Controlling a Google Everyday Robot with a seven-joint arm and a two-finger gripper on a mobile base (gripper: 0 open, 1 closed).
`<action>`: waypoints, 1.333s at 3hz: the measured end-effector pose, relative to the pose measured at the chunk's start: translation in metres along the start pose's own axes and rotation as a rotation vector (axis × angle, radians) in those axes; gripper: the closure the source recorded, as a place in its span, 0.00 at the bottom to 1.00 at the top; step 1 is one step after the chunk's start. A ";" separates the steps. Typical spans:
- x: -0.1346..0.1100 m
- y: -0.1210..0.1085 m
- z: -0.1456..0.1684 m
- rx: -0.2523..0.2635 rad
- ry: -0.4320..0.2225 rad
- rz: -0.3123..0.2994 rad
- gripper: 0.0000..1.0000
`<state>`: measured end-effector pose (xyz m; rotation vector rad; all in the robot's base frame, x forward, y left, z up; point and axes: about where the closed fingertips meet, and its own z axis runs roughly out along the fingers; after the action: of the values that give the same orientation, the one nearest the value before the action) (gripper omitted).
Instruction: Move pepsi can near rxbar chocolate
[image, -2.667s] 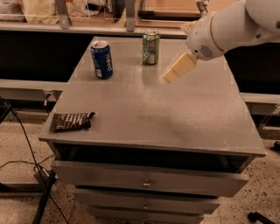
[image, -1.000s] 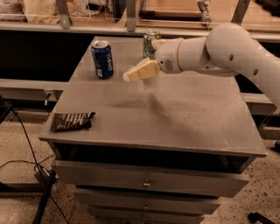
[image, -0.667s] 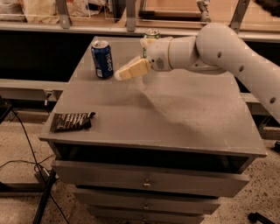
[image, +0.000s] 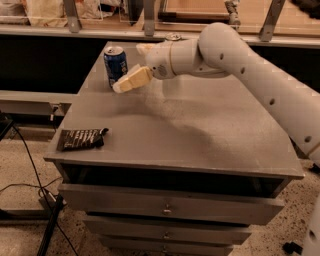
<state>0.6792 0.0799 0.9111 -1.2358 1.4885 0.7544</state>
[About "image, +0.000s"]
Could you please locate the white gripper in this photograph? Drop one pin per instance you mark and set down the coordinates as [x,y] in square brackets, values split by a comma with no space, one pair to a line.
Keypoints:
[158,59]

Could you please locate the blue pepsi can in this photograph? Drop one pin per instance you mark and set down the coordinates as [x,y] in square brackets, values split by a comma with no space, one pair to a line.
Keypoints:
[115,62]

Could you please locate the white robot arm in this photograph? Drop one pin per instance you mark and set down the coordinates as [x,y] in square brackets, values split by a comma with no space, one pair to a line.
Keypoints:
[219,51]

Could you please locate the green soda can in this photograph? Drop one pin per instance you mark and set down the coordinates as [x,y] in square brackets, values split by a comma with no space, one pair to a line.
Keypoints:
[173,37]

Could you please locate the dark rxbar chocolate wrapper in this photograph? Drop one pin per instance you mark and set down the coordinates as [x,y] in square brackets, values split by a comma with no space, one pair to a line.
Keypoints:
[71,140]

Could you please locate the grey drawer cabinet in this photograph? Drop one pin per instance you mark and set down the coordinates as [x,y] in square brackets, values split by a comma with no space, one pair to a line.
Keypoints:
[186,134]

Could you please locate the top grey drawer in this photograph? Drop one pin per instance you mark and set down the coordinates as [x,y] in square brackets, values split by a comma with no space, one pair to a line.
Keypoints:
[171,204]

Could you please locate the grey drawer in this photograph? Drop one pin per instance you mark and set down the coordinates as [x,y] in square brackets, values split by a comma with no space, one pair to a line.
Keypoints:
[166,230]
[171,204]
[165,247]

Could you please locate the middle grey drawer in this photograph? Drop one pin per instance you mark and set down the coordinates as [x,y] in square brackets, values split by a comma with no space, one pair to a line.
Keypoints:
[166,230]

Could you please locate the black stand leg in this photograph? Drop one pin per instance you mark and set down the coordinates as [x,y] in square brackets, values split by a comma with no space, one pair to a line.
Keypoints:
[54,212]

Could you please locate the bottom grey drawer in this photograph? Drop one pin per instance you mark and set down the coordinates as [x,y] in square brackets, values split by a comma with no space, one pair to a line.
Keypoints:
[165,247]

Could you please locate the black caster bottom right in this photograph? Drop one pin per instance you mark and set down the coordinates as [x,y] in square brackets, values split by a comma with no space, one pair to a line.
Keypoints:
[292,248]

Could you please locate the grey metal bracket middle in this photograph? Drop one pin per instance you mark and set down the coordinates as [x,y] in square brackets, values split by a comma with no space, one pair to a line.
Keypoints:
[149,20]

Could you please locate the grey metal bracket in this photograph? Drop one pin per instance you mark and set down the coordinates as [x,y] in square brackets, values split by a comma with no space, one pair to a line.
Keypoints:
[270,22]
[74,24]
[149,20]

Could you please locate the grey metal bracket left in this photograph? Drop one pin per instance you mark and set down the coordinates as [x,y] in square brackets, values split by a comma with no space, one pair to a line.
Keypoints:
[74,24]

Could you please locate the grey metal bracket right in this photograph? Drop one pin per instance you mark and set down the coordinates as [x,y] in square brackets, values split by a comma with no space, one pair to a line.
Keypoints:
[270,22]

